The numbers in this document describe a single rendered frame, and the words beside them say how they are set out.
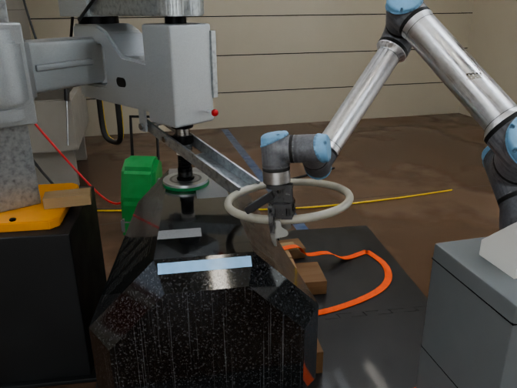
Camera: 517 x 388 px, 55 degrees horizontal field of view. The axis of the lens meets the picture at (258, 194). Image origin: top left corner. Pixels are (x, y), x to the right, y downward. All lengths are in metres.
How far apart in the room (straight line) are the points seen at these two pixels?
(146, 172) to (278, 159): 2.17
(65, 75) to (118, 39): 0.30
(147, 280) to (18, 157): 0.95
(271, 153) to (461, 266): 0.70
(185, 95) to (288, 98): 5.17
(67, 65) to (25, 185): 0.58
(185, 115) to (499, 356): 1.47
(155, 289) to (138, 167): 2.08
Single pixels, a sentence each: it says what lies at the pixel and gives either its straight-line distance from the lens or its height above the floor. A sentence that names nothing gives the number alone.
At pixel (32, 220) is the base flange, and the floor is 0.78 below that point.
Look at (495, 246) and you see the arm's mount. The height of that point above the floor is 0.91.
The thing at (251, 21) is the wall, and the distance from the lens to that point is 7.02.
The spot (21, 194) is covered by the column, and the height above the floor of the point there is 0.84.
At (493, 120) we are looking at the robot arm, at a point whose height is 1.30.
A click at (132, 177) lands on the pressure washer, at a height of 0.47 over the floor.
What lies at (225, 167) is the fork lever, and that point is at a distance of 2.19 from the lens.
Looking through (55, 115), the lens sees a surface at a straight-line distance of 4.75.
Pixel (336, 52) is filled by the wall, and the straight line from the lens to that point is 7.42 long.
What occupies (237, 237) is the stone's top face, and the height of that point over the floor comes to 0.83.
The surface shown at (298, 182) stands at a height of 0.92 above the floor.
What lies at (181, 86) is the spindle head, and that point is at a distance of 2.14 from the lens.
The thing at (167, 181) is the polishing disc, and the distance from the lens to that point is 2.34.
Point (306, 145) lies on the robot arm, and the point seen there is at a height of 1.21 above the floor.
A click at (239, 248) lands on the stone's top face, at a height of 0.83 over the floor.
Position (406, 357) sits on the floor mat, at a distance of 2.62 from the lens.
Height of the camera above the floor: 1.61
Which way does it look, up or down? 21 degrees down
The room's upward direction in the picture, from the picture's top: 1 degrees counter-clockwise
